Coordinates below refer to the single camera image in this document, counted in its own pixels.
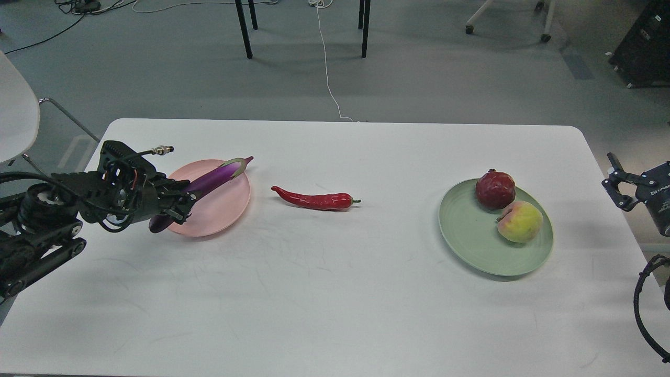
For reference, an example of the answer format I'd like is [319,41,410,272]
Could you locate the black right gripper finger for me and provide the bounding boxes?
[601,152,646,212]

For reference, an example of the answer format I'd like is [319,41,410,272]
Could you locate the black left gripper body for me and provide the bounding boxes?
[79,140,168,233]

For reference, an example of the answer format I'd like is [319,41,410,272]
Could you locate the green plate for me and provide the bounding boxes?
[438,179,554,277]

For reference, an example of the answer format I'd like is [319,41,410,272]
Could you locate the red chili pepper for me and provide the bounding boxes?
[271,186,362,212]

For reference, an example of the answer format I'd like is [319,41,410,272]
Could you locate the black cabinet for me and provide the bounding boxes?
[609,1,669,88]

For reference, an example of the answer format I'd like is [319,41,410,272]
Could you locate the white chair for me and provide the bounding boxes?
[1,52,100,175]

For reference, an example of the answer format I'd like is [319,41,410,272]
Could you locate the purple eggplant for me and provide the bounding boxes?
[148,156,254,234]

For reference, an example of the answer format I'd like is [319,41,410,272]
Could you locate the black table legs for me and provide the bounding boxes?
[233,1,371,60]

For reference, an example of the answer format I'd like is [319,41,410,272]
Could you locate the black floor cables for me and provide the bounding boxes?
[3,0,278,56]

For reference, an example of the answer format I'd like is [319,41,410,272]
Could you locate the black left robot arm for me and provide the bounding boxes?
[1,140,203,301]

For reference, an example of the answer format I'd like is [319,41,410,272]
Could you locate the yellow green peach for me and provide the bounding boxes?
[496,201,544,243]

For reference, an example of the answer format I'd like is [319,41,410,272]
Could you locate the white rolling chair base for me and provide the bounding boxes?
[463,1,559,43]

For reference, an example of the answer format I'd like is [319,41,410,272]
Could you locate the pink plate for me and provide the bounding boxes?
[160,159,251,238]

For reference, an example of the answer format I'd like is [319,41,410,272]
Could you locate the white floor cable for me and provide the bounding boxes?
[307,0,360,123]

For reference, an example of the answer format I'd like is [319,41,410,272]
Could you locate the red pomegranate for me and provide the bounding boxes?
[475,169,516,210]

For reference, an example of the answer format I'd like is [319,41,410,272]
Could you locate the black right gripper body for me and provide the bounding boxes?
[639,162,669,237]

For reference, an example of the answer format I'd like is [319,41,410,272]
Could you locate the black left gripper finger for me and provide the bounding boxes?
[154,178,197,205]
[157,205,193,224]

